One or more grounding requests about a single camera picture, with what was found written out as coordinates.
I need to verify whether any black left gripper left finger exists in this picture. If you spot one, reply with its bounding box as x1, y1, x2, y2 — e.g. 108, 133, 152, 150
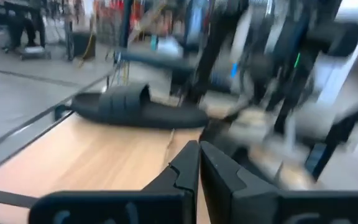
28, 139, 201, 224

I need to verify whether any black rubber slide sandal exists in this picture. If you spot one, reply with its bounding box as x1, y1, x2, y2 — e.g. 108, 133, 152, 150
53, 82, 210, 130

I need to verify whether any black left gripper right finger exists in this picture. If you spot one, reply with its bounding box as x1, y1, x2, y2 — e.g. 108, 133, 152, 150
199, 140, 358, 224

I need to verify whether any person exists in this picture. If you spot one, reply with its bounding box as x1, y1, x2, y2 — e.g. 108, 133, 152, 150
0, 0, 47, 50

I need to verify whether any black bin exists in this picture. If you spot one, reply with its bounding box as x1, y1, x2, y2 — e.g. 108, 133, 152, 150
68, 30, 96, 60

